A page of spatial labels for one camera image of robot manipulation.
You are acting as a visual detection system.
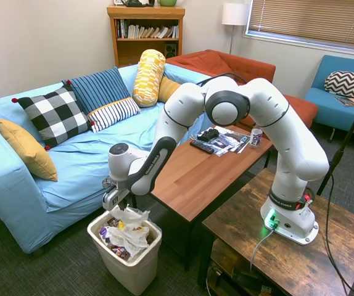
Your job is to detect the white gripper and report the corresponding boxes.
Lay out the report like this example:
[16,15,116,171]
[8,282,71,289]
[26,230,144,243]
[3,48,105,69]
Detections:
[102,187,130,212]

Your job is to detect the white tissue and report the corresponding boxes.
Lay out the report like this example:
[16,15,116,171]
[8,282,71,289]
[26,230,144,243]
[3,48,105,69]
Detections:
[111,204,151,228]

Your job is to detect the beige plastic trash bin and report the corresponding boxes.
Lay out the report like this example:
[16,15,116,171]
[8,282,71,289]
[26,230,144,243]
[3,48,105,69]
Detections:
[86,209,163,296]

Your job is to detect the crumpled clear plastic bag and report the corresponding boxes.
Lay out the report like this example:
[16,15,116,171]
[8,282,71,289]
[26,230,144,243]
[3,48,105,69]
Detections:
[107,224,150,259]

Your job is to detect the purple snack wrapper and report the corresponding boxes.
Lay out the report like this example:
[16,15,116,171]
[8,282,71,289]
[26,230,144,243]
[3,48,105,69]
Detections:
[99,226,111,244]

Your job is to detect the light blue sofa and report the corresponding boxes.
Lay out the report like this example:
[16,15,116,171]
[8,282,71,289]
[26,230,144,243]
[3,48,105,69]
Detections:
[0,63,215,255]

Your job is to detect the wooden coffee table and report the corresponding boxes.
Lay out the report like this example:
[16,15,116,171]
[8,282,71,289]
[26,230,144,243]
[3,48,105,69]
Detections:
[149,122,274,273]

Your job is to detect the white navy striped pillow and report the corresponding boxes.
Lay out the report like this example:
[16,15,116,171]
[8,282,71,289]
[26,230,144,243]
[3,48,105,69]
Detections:
[86,97,142,134]

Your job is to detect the black remote control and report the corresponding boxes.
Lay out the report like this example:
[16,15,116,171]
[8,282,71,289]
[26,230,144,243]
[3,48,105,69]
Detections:
[189,139,215,155]

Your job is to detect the mustard yellow square pillow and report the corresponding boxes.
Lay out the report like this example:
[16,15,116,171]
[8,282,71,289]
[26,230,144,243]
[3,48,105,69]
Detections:
[0,118,59,183]
[157,76,183,104]

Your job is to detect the black game controller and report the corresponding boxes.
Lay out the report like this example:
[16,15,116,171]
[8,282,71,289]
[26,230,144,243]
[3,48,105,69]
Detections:
[197,129,220,143]

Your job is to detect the black white checkered pillow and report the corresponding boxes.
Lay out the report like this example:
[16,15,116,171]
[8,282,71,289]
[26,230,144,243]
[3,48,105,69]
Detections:
[11,85,96,151]

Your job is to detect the blue striped pillow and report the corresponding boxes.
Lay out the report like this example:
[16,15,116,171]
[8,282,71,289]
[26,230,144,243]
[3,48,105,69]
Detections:
[61,66,132,116]

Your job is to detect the pile of magazines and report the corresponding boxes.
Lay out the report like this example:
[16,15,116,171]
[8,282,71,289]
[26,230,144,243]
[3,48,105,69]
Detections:
[207,126,249,157]

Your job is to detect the yellow patterned bolster pillow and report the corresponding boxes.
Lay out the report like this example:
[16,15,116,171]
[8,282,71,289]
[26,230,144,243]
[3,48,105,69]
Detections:
[131,49,167,108]

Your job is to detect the rustic dark wood table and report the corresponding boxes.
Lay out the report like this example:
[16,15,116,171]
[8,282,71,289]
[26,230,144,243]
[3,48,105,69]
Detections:
[201,167,354,296]

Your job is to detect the clear plastic water bottle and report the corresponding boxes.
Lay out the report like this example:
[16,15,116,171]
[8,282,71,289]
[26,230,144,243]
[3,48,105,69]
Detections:
[249,125,264,150]

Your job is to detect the wooden bookshelf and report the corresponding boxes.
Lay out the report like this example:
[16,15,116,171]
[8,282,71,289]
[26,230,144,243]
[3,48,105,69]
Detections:
[106,4,186,68]

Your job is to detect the small black speaker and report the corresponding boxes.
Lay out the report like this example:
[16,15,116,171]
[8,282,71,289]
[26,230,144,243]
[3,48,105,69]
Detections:
[164,43,178,59]

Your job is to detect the row of books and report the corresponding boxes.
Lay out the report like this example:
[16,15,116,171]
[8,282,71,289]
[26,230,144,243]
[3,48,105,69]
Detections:
[115,18,179,40]

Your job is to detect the orange sofa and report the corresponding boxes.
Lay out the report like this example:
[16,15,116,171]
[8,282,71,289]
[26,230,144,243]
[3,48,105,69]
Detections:
[165,49,319,131]

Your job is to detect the black object on shelf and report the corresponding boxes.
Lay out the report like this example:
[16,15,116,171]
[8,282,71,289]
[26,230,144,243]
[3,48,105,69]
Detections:
[123,0,157,8]

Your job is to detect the white floor lamp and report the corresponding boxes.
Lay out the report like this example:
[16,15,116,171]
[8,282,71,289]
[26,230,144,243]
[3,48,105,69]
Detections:
[221,2,250,56]

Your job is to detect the teal blue couch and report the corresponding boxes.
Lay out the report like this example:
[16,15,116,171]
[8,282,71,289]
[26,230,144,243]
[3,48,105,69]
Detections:
[303,54,354,140]

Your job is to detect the magazine on couch seat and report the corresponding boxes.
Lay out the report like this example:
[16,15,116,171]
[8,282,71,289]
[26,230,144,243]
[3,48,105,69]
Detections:
[334,96,354,108]

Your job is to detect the black white chevron pillow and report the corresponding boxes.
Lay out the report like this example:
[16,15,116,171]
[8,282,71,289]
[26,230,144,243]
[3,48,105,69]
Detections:
[324,70,354,103]

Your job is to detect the wooden window blinds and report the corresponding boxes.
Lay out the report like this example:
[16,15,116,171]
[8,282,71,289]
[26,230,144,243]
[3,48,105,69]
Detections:
[245,0,354,52]

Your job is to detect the grey base cable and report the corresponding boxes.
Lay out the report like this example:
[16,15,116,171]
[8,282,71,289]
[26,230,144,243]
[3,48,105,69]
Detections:
[249,229,277,273]

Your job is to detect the thin black cable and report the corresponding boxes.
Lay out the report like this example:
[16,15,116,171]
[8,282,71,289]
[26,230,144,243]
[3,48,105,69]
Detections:
[324,171,354,296]

